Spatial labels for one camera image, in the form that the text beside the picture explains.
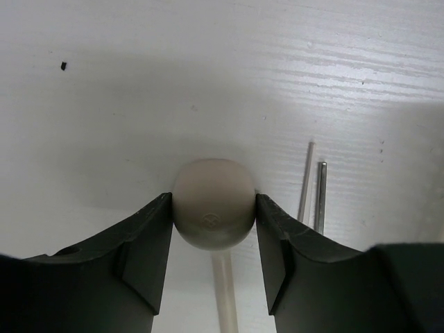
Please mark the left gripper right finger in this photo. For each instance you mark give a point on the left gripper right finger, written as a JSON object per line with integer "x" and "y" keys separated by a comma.
{"x": 314, "y": 284}

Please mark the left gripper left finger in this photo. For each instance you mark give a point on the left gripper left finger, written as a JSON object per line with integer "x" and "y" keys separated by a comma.
{"x": 110, "y": 282}

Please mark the beige plastic spoon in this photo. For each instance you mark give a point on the beige plastic spoon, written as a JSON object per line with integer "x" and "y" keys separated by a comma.
{"x": 214, "y": 210}

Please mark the silver metal chopstick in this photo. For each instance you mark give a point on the silver metal chopstick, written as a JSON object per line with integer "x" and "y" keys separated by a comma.
{"x": 319, "y": 220}

